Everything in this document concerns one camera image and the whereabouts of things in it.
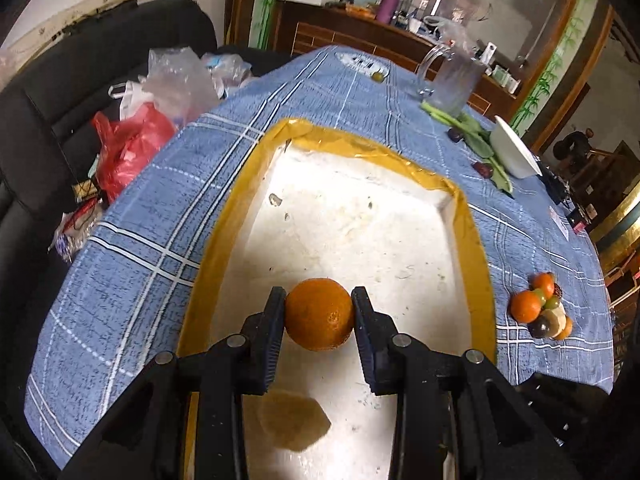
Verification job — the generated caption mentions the white bowl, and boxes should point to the white bowl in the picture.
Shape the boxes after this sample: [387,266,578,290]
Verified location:
[489,115,543,180]

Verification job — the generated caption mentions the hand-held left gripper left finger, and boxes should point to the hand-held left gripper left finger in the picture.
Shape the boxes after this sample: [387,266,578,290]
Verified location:
[60,286,288,480]

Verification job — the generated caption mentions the black power adapter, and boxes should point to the black power adapter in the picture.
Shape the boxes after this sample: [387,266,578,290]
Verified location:
[540,162,571,206]

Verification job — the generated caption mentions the red plastic bag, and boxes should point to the red plastic bag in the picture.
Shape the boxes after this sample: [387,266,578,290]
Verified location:
[91,102,177,206]

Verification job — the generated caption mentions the black and red box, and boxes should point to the black and red box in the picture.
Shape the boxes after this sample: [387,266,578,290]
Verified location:
[567,207,591,233]

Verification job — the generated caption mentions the purple bottle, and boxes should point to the purple bottle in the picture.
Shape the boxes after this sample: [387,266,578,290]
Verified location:
[377,0,404,25]

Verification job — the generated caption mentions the clear snack packet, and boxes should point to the clear snack packet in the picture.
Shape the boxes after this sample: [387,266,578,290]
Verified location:
[48,205,103,265]

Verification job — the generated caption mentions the wooden cabinet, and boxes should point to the wooden cabinet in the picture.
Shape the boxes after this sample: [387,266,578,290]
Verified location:
[272,0,518,116]

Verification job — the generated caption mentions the clear glass pitcher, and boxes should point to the clear glass pitcher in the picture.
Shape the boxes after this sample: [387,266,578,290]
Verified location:
[416,40,488,118]

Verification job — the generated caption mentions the white plastic bag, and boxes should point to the white plastic bag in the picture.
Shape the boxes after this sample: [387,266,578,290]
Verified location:
[108,80,153,121]

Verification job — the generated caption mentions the black sofa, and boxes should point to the black sofa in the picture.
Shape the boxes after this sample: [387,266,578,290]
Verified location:
[0,0,301,480]

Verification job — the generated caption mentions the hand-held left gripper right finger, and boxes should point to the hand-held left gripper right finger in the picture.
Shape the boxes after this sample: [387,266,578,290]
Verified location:
[351,286,581,480]

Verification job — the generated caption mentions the blue plaid tablecloth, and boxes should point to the blue plaid tablecloth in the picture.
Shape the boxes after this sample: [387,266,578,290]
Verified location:
[25,45,616,468]

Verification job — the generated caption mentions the clear plastic bag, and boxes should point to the clear plastic bag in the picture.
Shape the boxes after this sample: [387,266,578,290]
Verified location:
[145,47,256,126]

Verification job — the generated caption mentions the white paper card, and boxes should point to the white paper card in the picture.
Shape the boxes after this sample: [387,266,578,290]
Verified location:
[547,207,571,241]

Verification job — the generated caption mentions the white foam box yellow tape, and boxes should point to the white foam box yellow tape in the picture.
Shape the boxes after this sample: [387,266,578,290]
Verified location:
[175,117,498,480]

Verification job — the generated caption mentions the dark figure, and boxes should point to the dark figure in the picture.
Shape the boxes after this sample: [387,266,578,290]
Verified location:
[552,127,597,162]

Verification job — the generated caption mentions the green leafy vegetable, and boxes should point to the green leafy vegetable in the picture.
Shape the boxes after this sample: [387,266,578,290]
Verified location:
[420,100,516,198]

